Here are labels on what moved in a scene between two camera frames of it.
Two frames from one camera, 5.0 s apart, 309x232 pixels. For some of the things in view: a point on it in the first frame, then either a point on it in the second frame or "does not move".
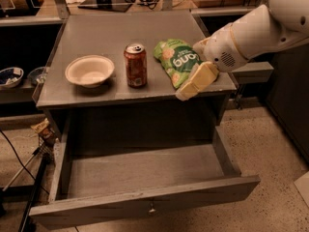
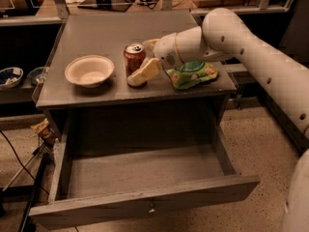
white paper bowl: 91,71 does not move
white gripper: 220,50 → 165,51
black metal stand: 30,191 does not move
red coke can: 136,69 does not move
